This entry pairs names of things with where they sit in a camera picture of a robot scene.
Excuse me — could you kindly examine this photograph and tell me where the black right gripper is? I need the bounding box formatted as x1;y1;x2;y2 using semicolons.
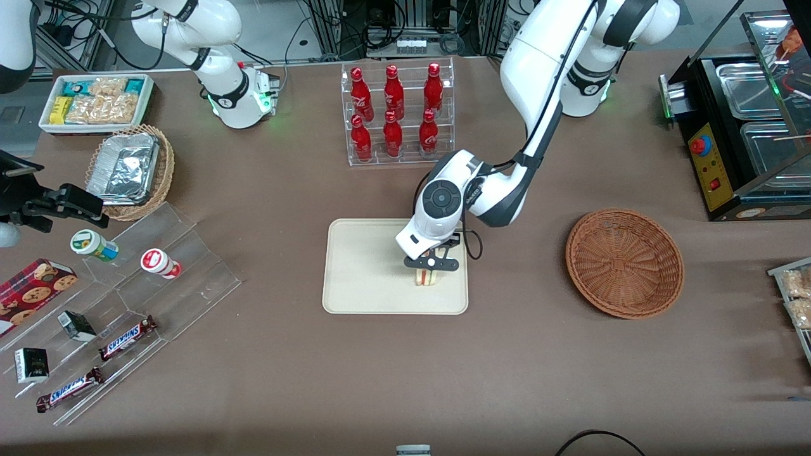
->
0;151;110;232

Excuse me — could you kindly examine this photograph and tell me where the clear cracker packet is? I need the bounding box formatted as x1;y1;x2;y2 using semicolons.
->
779;268;811;300
784;298;811;331

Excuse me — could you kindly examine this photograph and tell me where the large clear cracker bag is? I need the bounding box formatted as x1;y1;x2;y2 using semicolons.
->
65;93;139;125

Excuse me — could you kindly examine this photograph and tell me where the red cookie box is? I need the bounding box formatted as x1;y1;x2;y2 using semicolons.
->
0;258;79;338

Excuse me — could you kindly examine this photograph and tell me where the red label yogurt cup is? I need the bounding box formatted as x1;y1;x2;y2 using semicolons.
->
140;248;182;280

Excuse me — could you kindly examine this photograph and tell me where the Snickers bar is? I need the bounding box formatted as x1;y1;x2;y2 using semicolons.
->
98;315;158;362
35;367;105;414

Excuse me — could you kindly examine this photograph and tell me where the aluminium frame rack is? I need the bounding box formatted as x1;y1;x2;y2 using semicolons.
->
32;0;118;73

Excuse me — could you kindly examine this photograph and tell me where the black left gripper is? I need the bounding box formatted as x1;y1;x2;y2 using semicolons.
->
404;233;462;281

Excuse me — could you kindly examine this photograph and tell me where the green label yogurt cup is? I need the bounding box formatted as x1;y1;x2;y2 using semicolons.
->
70;229;120;263

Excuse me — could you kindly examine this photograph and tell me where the small clear cracker bag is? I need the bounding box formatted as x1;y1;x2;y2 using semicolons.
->
87;77;129;98

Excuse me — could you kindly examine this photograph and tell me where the white snack bin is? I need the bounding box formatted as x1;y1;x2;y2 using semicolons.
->
39;73;156;136

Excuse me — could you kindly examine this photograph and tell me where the steel warmer pan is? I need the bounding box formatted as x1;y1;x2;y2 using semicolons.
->
739;120;811;179
715;61;785;121

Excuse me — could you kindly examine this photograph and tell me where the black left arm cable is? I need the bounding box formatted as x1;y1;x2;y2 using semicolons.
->
459;0;603;262

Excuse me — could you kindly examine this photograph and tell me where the clear acrylic stepped display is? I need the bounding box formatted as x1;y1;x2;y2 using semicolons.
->
0;202;243;426

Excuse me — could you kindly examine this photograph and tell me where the grey snack tray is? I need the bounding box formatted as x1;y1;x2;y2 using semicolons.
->
767;256;811;369

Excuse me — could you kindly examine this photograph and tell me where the black food warmer appliance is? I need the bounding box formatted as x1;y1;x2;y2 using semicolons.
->
659;9;811;222

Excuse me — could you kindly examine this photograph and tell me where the brown wicker basket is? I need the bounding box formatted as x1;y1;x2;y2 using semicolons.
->
565;208;686;320

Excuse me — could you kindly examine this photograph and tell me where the black table cable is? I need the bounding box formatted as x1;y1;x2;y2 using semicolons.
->
555;430;648;456

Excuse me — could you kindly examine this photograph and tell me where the red cola bottle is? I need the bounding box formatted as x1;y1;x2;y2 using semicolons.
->
424;62;444;118
419;109;439;158
350;67;374;122
350;114;373;163
383;111;404;159
384;65;405;121

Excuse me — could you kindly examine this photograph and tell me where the clear acrylic bottle rack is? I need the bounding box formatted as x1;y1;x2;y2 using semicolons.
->
340;56;456;167

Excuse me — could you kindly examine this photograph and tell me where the beige plastic tray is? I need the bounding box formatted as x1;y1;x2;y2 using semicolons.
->
322;218;469;315

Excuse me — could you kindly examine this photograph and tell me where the aluminium foil container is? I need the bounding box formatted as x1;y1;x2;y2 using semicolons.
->
86;132;160;206

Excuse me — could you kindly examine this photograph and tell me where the small black box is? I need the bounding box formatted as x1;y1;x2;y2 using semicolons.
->
57;310;97;343
15;347;50;384

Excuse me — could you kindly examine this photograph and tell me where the light wicker basket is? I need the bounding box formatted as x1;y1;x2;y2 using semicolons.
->
85;123;176;222

